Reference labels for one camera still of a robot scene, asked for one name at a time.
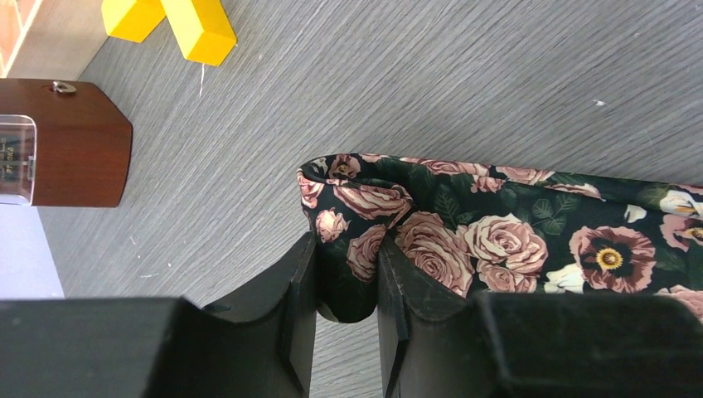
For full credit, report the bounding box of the yellow block near tray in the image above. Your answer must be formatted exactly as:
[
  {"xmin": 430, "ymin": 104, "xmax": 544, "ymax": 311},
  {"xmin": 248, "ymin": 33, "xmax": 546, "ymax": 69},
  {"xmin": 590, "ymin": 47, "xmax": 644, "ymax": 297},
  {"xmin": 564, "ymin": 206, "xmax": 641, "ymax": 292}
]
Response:
[{"xmin": 101, "ymin": 0, "xmax": 166, "ymax": 43}]

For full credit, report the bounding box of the yellow block upright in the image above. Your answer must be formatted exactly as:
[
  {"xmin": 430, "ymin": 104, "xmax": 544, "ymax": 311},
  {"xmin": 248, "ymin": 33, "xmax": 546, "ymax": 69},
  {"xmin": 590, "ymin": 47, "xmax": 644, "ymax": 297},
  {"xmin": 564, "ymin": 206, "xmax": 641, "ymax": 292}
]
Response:
[{"xmin": 161, "ymin": 0, "xmax": 237, "ymax": 66}]

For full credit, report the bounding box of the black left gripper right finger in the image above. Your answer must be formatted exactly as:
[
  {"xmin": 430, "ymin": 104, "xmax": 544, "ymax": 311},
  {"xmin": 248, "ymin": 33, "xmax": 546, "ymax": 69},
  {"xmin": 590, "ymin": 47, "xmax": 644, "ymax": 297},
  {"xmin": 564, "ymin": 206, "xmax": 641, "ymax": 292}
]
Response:
[{"xmin": 377, "ymin": 238, "xmax": 702, "ymax": 397}]

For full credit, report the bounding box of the brown wooden metronome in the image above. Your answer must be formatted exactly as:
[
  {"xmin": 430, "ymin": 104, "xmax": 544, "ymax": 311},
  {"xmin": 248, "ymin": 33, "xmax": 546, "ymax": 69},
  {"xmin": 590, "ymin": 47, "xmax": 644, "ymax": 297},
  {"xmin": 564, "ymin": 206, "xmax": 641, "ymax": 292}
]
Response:
[{"xmin": 1, "ymin": 78, "xmax": 133, "ymax": 208}]

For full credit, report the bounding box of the wooden compartment tray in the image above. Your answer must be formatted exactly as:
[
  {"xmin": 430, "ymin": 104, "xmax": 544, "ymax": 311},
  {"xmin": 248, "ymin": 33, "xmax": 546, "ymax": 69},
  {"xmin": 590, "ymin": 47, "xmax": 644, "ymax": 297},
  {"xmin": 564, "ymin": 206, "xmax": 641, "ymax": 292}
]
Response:
[{"xmin": 1, "ymin": 0, "xmax": 107, "ymax": 80}]

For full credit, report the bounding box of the black pink floral tie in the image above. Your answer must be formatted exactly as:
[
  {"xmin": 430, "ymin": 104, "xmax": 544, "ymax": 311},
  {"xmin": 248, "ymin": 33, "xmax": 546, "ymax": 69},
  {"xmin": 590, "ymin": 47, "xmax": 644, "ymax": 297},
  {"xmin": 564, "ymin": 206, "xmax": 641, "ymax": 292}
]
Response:
[{"xmin": 296, "ymin": 153, "xmax": 702, "ymax": 323}]

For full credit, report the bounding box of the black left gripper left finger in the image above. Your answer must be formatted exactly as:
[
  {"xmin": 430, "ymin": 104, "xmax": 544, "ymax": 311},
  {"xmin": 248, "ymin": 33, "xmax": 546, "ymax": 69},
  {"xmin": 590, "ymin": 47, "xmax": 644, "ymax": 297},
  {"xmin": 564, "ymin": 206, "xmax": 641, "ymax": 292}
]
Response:
[{"xmin": 1, "ymin": 233, "xmax": 316, "ymax": 397}]

